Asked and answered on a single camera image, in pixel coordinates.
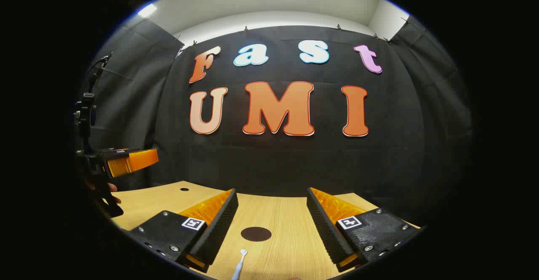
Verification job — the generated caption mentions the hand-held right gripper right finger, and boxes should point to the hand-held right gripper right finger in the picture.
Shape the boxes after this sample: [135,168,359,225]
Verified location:
[306,187,422,272]

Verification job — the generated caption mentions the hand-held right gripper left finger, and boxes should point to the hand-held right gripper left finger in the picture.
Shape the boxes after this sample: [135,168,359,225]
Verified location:
[128,189,239,273]

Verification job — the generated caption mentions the dark brown round coaster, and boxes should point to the dark brown round coaster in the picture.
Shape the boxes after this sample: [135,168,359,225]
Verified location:
[241,227,272,242]

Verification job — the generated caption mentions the white toothbrush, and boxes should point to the white toothbrush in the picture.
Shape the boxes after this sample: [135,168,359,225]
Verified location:
[231,249,248,280]

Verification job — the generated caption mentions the wooden desktop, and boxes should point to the wooden desktop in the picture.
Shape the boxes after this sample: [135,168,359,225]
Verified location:
[110,181,422,280]

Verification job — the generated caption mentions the black backdrop cloth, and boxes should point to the black backdrop cloth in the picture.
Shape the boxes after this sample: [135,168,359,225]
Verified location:
[82,17,474,230]

